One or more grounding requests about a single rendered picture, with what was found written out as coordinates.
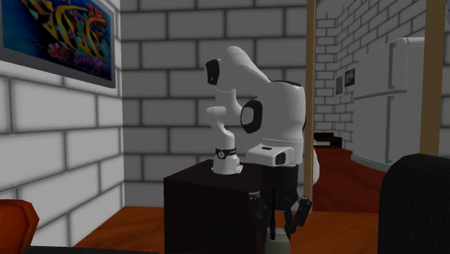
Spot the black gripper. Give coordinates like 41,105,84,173
247,163,314,241

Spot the pale grey box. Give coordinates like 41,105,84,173
268,227,291,254

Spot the dark robot stand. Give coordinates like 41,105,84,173
163,159,301,254

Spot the white refrigerator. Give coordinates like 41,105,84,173
350,36,427,174

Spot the orange seat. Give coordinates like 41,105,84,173
0,198,40,254

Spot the wooden door frame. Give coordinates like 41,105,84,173
303,0,448,213

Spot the small landscape wall picture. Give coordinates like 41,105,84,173
344,67,356,88

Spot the colourful fish wall picture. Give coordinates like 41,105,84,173
0,0,118,89

